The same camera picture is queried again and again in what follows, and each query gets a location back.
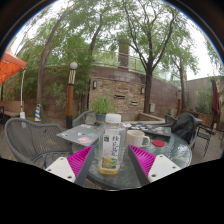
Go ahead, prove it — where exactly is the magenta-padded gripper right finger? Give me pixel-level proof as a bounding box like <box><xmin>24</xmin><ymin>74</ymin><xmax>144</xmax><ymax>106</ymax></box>
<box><xmin>127</xmin><ymin>144</ymin><xmax>182</xmax><ymax>187</ymax></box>

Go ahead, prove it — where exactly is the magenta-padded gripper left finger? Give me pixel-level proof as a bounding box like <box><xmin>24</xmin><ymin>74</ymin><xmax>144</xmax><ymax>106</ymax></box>
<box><xmin>45</xmin><ymin>145</ymin><xmax>97</xmax><ymax>188</ymax></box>

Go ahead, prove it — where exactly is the clear plastic drink bottle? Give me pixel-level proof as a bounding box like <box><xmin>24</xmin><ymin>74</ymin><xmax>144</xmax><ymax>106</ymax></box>
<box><xmin>97</xmin><ymin>113</ymin><xmax>126</xmax><ymax>176</ymax></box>

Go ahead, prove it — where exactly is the flat round red coaster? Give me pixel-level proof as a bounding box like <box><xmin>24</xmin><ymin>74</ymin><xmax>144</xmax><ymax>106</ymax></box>
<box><xmin>151</xmin><ymin>139</ymin><xmax>166</xmax><ymax>148</ymax></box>

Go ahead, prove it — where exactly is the grey laptop with stickers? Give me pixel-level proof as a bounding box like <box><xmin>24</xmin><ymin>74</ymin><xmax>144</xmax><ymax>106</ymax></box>
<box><xmin>56</xmin><ymin>123</ymin><xmax>101</xmax><ymax>148</ymax></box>

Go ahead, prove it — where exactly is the dark laptop with stickers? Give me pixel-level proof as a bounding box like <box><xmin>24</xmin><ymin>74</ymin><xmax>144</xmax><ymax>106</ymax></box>
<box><xmin>128</xmin><ymin>123</ymin><xmax>173</xmax><ymax>138</ymax></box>

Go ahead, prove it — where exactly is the white ceramic mug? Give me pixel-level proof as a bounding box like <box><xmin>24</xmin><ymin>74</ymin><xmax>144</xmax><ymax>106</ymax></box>
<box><xmin>126</xmin><ymin>129</ymin><xmax>151</xmax><ymax>149</ymax></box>

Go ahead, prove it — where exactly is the grey wicker patio chair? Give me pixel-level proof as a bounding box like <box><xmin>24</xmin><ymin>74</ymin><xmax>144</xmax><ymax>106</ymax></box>
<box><xmin>3</xmin><ymin>117</ymin><xmax>73</xmax><ymax>169</ymax></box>
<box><xmin>164</xmin><ymin>113</ymin><xmax>201</xmax><ymax>149</ymax></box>
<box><xmin>72</xmin><ymin>109</ymin><xmax>98</xmax><ymax>128</ymax></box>

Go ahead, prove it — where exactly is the black backpack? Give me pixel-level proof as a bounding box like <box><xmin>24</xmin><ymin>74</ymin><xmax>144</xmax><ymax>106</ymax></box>
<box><xmin>171</xmin><ymin>112</ymin><xmax>198</xmax><ymax>145</ymax></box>

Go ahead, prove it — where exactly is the black metal chair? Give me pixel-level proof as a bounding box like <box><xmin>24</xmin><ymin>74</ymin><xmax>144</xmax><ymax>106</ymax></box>
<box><xmin>196</xmin><ymin>121</ymin><xmax>218</xmax><ymax>158</ymax></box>

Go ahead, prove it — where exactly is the blue yellow striped cone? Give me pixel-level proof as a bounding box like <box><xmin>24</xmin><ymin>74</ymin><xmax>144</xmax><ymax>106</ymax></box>
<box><xmin>34</xmin><ymin>103</ymin><xmax>42</xmax><ymax>123</ymax></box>

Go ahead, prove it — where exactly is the green plant in blue pot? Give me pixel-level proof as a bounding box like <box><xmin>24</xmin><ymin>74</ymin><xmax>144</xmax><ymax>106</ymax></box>
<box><xmin>90</xmin><ymin>94</ymin><xmax>116</xmax><ymax>124</ymax></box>

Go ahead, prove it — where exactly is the dark-trunk tree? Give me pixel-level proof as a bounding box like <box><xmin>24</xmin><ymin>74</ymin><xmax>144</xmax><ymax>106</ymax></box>
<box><xmin>119</xmin><ymin>0</ymin><xmax>201</xmax><ymax>114</ymax></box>

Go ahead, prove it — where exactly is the wooden bench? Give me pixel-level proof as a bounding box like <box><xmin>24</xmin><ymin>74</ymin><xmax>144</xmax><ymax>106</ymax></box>
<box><xmin>0</xmin><ymin>100</ymin><xmax>25</xmax><ymax>118</ymax></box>

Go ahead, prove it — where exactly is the leaning pale-trunk tree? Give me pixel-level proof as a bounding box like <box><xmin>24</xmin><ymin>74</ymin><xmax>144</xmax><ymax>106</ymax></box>
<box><xmin>13</xmin><ymin>0</ymin><xmax>111</xmax><ymax>123</ymax></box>

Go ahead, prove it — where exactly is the closed maroon patio umbrella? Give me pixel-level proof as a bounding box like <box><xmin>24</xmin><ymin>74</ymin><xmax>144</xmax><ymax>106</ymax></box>
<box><xmin>211</xmin><ymin>76</ymin><xmax>220</xmax><ymax>124</ymax></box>

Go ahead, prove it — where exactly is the orange canopy tent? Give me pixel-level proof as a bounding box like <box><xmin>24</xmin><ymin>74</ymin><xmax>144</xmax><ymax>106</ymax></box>
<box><xmin>0</xmin><ymin>51</ymin><xmax>28</xmax><ymax>120</ymax></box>

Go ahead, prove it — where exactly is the wooden lamp post, globe light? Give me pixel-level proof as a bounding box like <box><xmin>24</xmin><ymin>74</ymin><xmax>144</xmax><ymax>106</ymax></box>
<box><xmin>65</xmin><ymin>61</ymin><xmax>79</xmax><ymax>129</ymax></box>

